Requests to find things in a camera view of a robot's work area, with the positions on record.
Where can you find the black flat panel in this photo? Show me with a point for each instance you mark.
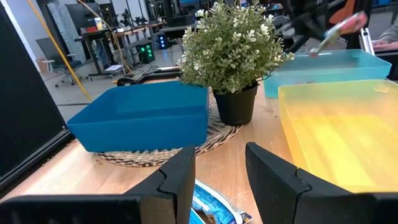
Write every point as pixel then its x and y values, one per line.
pixel 25 93

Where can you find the black monitor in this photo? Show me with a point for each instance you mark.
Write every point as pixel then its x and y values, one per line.
pixel 81 15

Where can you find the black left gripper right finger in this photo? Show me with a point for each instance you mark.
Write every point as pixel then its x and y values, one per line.
pixel 280 193

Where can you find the light blue granola bar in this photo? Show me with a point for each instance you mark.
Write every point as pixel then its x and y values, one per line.
pixel 217 202

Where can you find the teal translucent plastic bin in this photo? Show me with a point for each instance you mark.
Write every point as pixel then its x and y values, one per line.
pixel 329 70

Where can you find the silver aluminium post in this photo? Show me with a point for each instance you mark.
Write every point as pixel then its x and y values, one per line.
pixel 367 40

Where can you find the computer tower with blue lights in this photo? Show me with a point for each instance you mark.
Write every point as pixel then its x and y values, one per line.
pixel 163 42

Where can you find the yellow translucent plastic bin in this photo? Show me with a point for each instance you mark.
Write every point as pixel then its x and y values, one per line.
pixel 339 140

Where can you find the dark blue plastic bin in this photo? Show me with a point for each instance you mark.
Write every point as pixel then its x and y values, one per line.
pixel 140 124

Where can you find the red chocolate chip granola bar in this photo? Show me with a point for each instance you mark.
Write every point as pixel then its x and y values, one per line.
pixel 342 28

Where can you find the orange chair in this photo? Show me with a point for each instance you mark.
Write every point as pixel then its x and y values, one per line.
pixel 342 12

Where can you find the computer tower with green lights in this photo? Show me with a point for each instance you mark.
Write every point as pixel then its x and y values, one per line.
pixel 146 53

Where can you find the grey office chair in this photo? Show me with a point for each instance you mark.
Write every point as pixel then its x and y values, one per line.
pixel 49 49

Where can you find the artificial plant in black pot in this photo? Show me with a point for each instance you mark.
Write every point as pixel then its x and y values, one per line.
pixel 230 53

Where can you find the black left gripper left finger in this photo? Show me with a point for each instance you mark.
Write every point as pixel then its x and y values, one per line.
pixel 168 193

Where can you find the person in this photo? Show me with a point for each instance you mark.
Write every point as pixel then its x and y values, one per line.
pixel 390 35

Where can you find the black metal table frame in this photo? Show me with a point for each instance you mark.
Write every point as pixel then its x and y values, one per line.
pixel 149 76

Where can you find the black desk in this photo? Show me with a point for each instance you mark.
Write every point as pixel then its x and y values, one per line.
pixel 93 34

